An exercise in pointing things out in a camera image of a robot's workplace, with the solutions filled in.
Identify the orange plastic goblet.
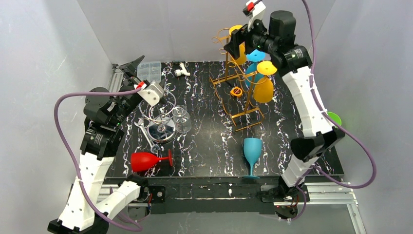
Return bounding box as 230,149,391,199
224,25,246,65

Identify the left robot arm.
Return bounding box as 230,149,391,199
47,57,148,234

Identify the clear plastic organizer box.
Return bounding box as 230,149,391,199
137,61,162,83

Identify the red plastic goblet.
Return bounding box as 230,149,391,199
131,150,173,172

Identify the blue plastic goblet front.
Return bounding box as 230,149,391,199
243,138,262,179

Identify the silver wire glass rack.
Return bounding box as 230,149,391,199
138,90,177,144

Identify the yellow plastic wine glass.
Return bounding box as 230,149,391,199
253,60,277,103

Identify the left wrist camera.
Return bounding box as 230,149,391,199
135,81,165,107

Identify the green plastic goblet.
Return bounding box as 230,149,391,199
327,111,342,126

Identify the small orange cup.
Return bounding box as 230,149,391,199
230,87,243,98

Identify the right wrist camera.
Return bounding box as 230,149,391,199
243,0,266,31

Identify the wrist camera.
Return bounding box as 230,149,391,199
135,81,165,107
243,0,266,31

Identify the clear cut glass goblet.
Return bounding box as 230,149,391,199
172,105,192,134

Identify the silver wrench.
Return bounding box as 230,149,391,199
134,118,160,154

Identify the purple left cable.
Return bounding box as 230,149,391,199
54,89,144,233

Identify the purple cable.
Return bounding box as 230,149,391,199
54,89,144,233
290,0,377,222

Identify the white pipe fitting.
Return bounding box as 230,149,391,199
174,63,190,77

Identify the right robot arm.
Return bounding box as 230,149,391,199
224,6,345,188

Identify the blue plastic goblet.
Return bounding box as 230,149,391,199
245,49,265,88
243,138,262,179

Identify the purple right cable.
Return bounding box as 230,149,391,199
290,0,377,222

